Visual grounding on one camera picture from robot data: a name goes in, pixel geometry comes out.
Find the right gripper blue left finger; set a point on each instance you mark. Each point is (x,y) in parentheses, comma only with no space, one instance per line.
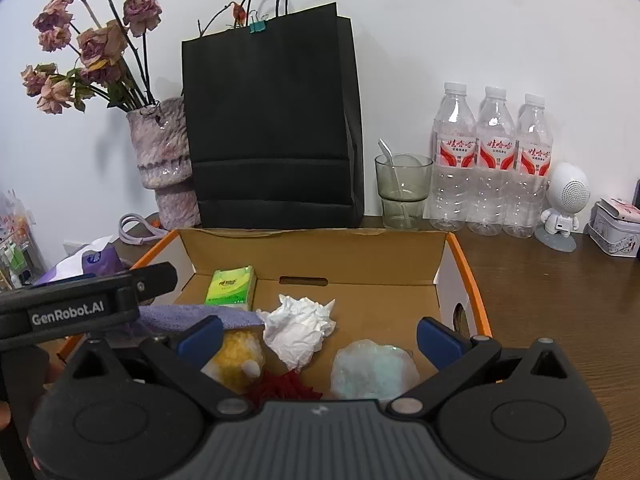
(199,343)

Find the purple knitted cloth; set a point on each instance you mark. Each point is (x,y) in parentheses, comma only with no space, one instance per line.
(158,319)

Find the purple tissue pack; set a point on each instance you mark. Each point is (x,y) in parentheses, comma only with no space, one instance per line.
(99,258)

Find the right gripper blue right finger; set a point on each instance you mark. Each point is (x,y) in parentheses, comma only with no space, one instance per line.
(440,345)

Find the right water bottle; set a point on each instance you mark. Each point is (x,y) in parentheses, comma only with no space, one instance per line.
(532,164)

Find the green tissue pack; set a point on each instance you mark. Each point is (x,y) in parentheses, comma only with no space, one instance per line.
(233,288)

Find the white paper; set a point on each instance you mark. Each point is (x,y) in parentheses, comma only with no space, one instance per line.
(295,331)

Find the green tinted glass cup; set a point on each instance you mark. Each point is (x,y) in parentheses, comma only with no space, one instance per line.
(414,173)

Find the dried pink flowers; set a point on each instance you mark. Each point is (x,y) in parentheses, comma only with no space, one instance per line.
(111,47)

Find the purple textured vase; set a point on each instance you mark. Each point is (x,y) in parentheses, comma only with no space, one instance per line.
(158,135)

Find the water bottle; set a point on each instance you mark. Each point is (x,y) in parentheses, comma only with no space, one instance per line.
(495,155)
(532,164)
(453,150)

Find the white spoon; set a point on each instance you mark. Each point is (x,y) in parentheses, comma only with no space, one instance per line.
(388,154)

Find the red orange cardboard box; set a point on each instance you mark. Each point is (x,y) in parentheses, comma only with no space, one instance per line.
(381,282)

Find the black paper bag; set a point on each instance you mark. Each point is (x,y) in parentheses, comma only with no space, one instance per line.
(273,119)

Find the left water bottle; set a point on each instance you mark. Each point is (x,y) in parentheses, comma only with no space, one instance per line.
(453,150)

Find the colourful packets at left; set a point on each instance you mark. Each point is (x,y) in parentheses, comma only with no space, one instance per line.
(21,263)

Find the yellow white plush toy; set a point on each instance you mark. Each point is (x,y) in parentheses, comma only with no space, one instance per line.
(239,361)

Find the middle water bottle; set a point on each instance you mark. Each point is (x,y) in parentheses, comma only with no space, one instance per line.
(495,155)

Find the small tin box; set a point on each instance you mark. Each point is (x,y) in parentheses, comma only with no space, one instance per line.
(614,226)

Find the white astronaut figure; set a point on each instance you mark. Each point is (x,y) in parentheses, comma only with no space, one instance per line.
(568,194)

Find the teal binder clip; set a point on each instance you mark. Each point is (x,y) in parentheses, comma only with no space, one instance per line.
(258,26)

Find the pale green scrubber ball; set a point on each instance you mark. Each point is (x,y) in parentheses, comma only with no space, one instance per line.
(365,370)

